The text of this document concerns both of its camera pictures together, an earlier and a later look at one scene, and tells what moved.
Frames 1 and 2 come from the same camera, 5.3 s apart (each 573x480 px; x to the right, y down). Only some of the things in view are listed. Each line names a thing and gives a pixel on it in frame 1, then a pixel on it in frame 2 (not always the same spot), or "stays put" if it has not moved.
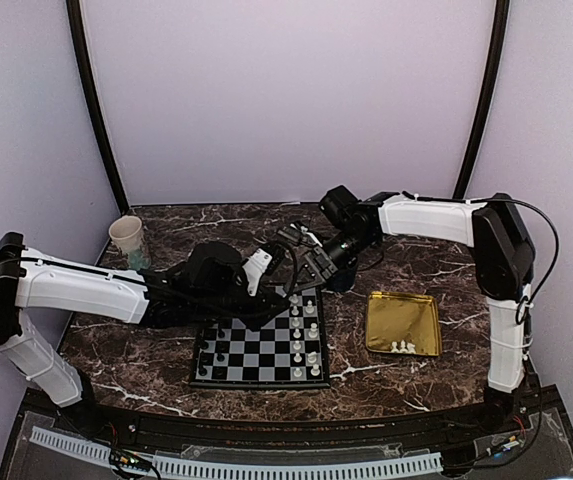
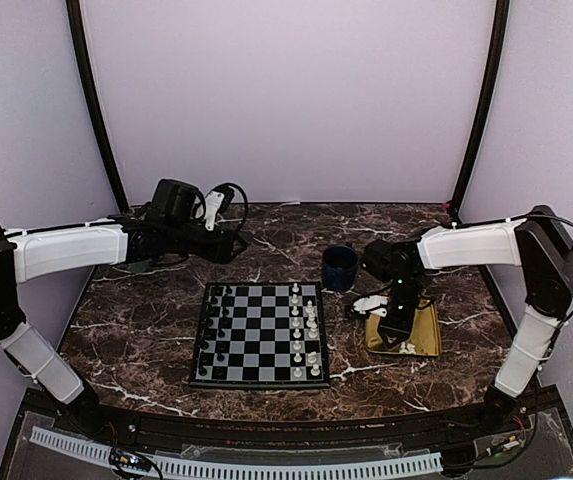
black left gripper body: x=215 y=306 -> x=179 y=241
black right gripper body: x=346 y=253 -> x=406 y=293
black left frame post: x=75 y=26 stays put
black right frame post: x=501 y=35 stays put
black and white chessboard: x=288 y=352 stays put
